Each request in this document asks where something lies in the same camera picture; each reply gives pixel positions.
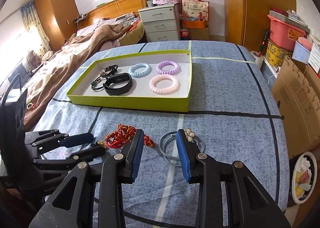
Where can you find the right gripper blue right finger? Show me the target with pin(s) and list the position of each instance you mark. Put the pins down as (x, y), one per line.
(199, 168)

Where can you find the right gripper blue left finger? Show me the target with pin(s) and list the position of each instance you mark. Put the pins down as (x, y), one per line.
(121, 168)

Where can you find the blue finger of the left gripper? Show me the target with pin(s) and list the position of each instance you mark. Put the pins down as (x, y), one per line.
(84, 155)
(75, 139)

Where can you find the black smart wristband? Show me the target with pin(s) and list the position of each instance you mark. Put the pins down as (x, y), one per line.
(118, 84)

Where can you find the red tassel knot charm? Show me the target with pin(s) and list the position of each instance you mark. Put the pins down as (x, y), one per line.
(118, 144)

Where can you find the blue plaid bedsheet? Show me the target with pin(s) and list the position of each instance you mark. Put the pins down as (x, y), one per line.
(231, 110)

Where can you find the brown teddy bear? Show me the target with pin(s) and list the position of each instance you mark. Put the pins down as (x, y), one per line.
(33, 61)

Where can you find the green shallow cardboard tray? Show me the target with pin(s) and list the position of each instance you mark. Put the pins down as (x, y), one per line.
(140, 96)

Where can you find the floral curtain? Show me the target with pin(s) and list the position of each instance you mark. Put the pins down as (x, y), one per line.
(38, 39)

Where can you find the white round trash bin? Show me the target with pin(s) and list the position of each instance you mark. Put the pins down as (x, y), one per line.
(303, 176)

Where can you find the brown blanket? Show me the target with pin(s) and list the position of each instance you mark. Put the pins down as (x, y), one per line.
(62, 65)

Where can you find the large open cardboard box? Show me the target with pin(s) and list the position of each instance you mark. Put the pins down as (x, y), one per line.
(296, 92)

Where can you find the brown cardboard box under bag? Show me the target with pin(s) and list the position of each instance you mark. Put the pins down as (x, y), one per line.
(199, 34)

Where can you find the left wooden cabinet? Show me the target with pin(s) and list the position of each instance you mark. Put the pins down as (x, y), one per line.
(56, 17)

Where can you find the red cola can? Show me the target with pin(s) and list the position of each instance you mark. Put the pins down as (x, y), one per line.
(184, 34)

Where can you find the yellow patterned tin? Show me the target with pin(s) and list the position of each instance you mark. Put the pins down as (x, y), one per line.
(275, 55)

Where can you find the orange box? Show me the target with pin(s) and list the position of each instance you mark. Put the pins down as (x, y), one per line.
(194, 24)

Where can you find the grey three-drawer cabinet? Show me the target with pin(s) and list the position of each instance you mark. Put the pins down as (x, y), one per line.
(161, 23)

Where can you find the wooden headboard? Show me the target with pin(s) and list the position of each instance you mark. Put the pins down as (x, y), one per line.
(113, 9)

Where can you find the red patterned gift bag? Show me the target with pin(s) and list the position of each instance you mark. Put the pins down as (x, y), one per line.
(197, 9)

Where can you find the pink plastic bin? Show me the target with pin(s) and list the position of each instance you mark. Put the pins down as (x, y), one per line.
(284, 34)

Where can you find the light blue box pink lid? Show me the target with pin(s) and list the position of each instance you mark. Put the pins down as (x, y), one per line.
(302, 50)

